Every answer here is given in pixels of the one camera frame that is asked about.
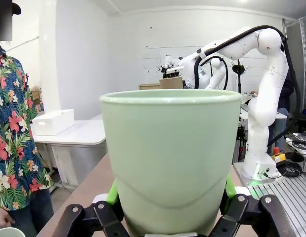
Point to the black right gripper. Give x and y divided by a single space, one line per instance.
166 73

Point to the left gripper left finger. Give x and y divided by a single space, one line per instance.
103 217

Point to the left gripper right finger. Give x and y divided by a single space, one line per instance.
241 214

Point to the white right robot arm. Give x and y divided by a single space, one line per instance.
264 111

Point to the white table under basket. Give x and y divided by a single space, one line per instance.
81 134

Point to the white plastic basket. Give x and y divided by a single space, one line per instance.
54 122

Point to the person's right hand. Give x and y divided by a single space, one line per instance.
0 216

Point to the flat brown cardboard box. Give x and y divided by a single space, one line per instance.
149 87

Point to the yellow emergency stop button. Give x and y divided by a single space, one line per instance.
278 158

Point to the black tripod stand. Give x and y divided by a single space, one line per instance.
239 74

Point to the grey control device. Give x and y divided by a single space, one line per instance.
299 140

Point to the person in dark clothes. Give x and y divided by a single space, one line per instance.
288 93

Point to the person in floral shirt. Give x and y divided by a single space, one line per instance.
14 123

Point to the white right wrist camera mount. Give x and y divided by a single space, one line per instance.
175 69

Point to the slotted aluminium base plate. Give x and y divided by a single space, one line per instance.
291 197

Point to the aluminium frame post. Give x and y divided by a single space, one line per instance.
302 49

